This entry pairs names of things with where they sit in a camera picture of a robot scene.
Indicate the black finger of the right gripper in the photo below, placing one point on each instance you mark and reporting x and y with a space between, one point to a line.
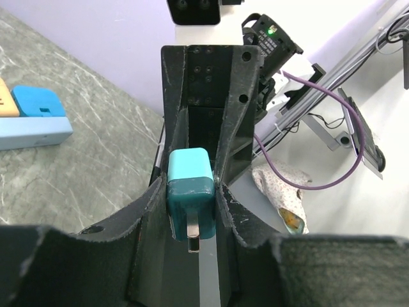
174 63

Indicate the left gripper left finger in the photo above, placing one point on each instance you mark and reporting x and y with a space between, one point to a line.
115 262

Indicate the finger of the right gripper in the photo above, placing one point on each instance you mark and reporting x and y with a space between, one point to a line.
234 151

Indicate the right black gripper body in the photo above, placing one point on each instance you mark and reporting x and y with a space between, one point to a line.
208 70

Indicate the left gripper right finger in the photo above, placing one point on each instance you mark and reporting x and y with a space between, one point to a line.
259 266

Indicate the teal cube adapter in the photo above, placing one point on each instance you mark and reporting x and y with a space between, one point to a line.
191 196

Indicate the wooden cube plug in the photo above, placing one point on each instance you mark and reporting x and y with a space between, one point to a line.
8 107

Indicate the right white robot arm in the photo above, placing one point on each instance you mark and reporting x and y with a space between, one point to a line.
276 48

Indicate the floral cloth bag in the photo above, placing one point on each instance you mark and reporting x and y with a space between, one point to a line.
285 198

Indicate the grey monitor stand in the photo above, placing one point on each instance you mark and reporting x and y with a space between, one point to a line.
358 136

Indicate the aluminium frame rail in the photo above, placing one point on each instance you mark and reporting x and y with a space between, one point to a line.
326 64

